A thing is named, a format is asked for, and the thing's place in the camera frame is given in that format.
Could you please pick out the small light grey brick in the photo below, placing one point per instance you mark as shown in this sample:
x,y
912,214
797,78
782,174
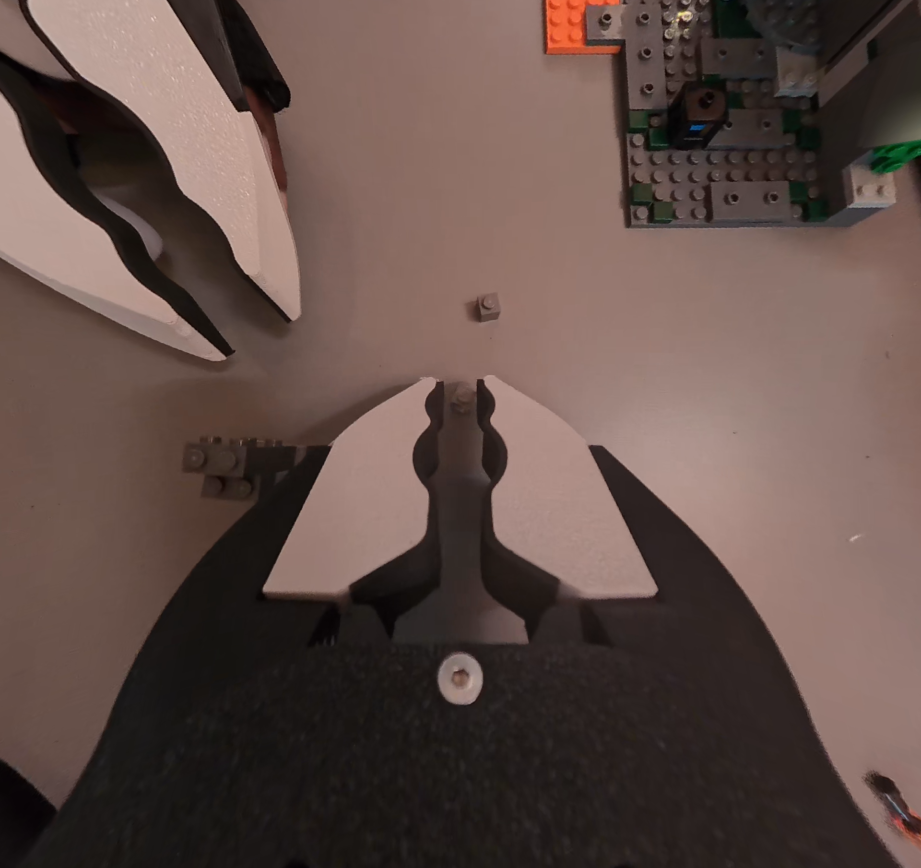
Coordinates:
x,y
462,399

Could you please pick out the toy brick building model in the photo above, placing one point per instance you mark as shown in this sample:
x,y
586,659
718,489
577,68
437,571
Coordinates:
x,y
719,162

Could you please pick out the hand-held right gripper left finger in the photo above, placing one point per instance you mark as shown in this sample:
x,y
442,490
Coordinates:
x,y
352,515

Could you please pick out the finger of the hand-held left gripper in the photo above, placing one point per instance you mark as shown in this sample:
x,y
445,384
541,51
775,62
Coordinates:
x,y
43,227
165,76

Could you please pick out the grey brick assembly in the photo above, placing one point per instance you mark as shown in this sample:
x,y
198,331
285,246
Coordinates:
x,y
230,461

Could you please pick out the person's left hand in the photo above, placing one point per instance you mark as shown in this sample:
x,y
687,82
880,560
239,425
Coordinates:
x,y
270,141

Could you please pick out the grey desk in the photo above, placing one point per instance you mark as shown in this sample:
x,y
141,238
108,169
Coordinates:
x,y
432,162

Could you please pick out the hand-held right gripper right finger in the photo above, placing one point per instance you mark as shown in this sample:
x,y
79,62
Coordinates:
x,y
568,515

